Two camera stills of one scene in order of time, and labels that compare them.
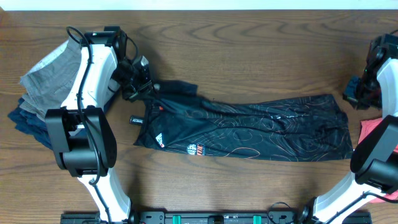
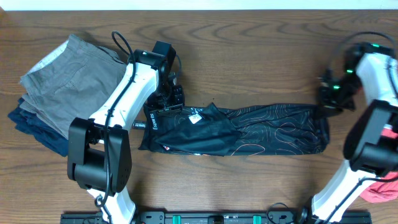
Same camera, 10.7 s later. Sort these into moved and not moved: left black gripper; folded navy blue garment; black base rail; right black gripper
Moved: right black gripper; left black gripper
Not moved: black base rail; folded navy blue garment
